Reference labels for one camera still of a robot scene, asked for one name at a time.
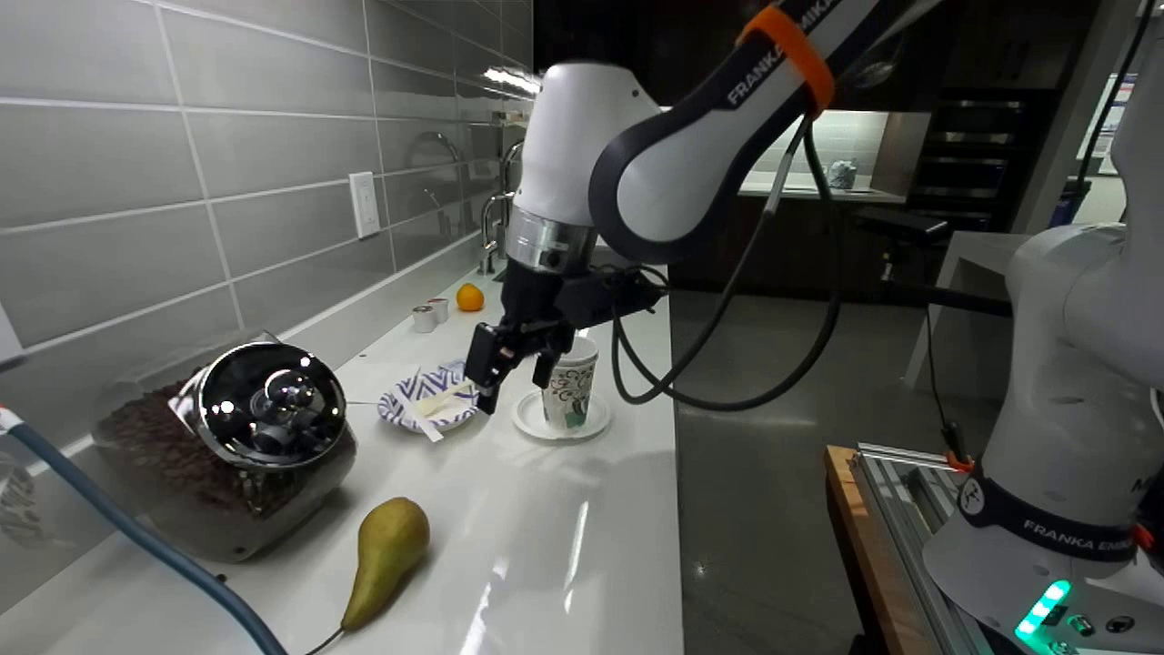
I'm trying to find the white paper wrapper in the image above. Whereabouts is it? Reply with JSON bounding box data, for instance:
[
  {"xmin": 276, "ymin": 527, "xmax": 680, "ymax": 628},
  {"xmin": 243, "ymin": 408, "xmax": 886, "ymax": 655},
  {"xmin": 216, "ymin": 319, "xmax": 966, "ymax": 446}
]
[{"xmin": 397, "ymin": 367, "xmax": 446, "ymax": 444}]

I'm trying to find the white plastic cup lid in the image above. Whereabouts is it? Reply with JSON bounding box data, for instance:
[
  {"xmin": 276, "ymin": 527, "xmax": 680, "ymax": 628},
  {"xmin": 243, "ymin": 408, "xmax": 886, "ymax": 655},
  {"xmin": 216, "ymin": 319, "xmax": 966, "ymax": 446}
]
[{"xmin": 511, "ymin": 389, "xmax": 613, "ymax": 443}]

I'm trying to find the green pear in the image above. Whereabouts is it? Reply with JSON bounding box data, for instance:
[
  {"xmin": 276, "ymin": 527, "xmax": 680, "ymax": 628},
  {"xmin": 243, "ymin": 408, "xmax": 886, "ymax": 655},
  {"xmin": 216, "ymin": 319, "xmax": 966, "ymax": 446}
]
[{"xmin": 340, "ymin": 497, "xmax": 432, "ymax": 632}]

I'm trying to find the blue patterned paper plate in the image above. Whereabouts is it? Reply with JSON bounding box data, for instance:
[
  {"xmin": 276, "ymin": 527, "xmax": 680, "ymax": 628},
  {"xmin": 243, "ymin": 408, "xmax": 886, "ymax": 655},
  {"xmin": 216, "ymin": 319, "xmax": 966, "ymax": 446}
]
[{"xmin": 377, "ymin": 361, "xmax": 482, "ymax": 434}]

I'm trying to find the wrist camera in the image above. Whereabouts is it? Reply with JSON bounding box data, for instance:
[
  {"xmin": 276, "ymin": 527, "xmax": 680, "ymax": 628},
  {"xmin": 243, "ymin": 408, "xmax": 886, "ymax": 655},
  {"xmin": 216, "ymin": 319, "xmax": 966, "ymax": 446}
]
[{"xmin": 562, "ymin": 267, "xmax": 667, "ymax": 329}]

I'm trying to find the chrome jar lid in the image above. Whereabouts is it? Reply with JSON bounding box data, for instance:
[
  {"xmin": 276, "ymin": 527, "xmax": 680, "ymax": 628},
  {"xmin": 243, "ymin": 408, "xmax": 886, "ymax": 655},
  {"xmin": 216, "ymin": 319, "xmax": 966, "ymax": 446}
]
[{"xmin": 192, "ymin": 340, "xmax": 349, "ymax": 470}]

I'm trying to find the built-in black oven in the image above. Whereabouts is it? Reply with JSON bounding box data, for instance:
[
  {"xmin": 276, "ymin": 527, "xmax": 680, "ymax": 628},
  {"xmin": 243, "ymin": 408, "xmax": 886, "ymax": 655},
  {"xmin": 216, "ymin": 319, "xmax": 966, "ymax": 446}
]
[{"xmin": 908, "ymin": 86, "xmax": 1060, "ymax": 231}]

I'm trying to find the glass jar of coffee beans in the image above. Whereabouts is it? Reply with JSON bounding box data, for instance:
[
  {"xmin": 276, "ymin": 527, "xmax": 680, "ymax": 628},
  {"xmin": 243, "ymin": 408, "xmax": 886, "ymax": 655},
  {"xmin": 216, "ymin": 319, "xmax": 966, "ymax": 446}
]
[{"xmin": 90, "ymin": 328, "xmax": 358, "ymax": 564}]

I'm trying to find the printed paper coffee cup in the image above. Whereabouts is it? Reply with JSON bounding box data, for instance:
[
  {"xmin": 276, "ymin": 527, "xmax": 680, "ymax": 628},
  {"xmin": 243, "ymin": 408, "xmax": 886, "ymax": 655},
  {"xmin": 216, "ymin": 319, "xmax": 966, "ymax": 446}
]
[{"xmin": 541, "ymin": 336, "xmax": 600, "ymax": 431}]

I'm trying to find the blue-grey cable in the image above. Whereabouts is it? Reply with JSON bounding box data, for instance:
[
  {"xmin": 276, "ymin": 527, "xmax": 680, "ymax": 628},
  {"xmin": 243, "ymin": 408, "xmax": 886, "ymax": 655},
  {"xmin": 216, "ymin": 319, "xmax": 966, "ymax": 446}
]
[{"xmin": 0, "ymin": 407, "xmax": 290, "ymax": 655}]

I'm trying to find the chrome tap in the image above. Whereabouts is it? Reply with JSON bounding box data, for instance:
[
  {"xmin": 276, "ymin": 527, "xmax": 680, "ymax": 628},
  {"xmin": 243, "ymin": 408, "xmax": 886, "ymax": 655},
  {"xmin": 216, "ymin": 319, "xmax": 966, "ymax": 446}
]
[{"xmin": 478, "ymin": 138, "xmax": 527, "ymax": 277}]

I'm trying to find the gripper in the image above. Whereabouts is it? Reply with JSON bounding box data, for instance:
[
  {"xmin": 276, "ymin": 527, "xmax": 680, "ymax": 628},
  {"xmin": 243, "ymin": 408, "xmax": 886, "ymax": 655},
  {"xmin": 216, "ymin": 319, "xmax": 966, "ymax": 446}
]
[{"xmin": 465, "ymin": 259, "xmax": 584, "ymax": 416}]

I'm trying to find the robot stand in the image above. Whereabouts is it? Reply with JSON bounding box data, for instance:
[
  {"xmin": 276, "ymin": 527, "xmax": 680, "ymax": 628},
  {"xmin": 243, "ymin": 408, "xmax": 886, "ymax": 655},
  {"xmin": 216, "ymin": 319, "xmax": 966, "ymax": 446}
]
[{"xmin": 823, "ymin": 442, "xmax": 1001, "ymax": 655}]

